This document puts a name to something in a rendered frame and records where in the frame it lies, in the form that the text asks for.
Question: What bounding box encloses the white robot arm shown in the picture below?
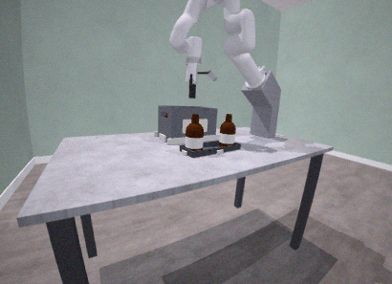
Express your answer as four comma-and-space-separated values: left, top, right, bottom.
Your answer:
170, 0, 266, 89

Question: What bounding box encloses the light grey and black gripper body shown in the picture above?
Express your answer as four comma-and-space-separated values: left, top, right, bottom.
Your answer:
185, 63, 201, 85

